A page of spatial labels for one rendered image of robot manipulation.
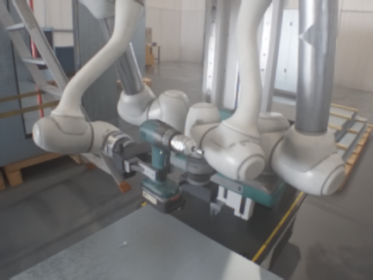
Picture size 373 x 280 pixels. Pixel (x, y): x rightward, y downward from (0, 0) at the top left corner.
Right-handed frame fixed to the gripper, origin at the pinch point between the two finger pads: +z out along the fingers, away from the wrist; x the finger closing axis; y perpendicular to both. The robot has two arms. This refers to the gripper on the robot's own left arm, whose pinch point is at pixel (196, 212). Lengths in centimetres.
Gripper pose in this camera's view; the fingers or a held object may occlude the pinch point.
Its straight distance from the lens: 90.5
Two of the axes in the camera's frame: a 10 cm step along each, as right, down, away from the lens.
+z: -0.4, 9.3, 3.7
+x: 7.7, 2.7, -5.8
